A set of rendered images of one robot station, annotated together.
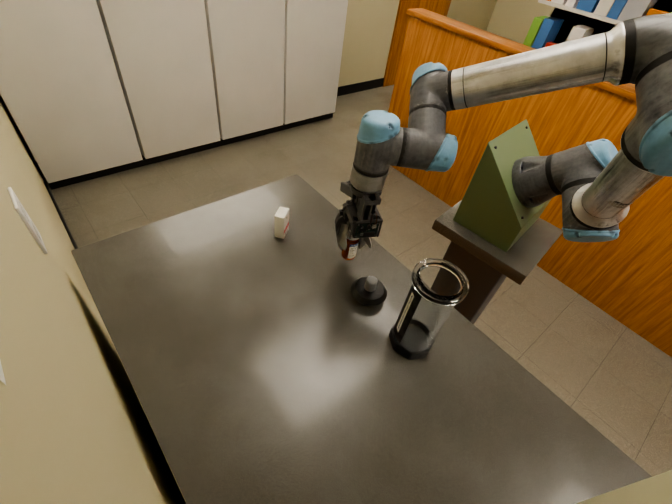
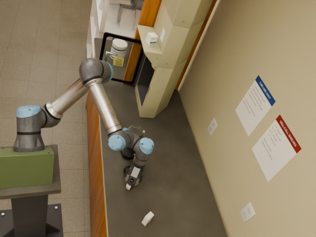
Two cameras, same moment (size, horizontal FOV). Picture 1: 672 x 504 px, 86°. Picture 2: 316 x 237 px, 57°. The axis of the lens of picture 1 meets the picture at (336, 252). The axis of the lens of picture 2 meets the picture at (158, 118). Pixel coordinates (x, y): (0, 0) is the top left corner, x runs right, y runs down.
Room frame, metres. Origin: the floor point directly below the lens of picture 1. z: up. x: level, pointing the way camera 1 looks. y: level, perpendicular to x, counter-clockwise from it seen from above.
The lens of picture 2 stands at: (1.60, 0.29, 2.46)
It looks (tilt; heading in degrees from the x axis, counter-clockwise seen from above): 42 degrees down; 200
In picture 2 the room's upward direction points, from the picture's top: 23 degrees clockwise
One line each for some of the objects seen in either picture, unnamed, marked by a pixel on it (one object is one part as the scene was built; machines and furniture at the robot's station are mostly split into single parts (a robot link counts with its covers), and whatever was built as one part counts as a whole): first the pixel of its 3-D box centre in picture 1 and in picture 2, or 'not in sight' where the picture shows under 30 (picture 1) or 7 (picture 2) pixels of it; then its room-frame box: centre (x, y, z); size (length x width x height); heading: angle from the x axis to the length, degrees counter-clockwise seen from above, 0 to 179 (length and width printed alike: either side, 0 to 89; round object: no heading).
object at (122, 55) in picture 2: not in sight; (120, 60); (0.03, -0.73, 1.19); 0.30 x 0.01 x 0.40; 127
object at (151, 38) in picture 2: not in sight; (151, 38); (0.11, -0.49, 1.54); 0.05 x 0.05 x 0.06; 65
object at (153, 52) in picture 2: not in sight; (147, 45); (0.07, -0.52, 1.46); 0.32 x 0.11 x 0.10; 46
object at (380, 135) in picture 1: (377, 143); (144, 148); (0.67, -0.05, 1.32); 0.09 x 0.08 x 0.11; 93
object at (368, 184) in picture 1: (369, 176); (140, 158); (0.67, -0.04, 1.24); 0.08 x 0.08 x 0.05
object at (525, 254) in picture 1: (498, 229); (29, 169); (0.98, -0.53, 0.92); 0.32 x 0.32 x 0.04; 52
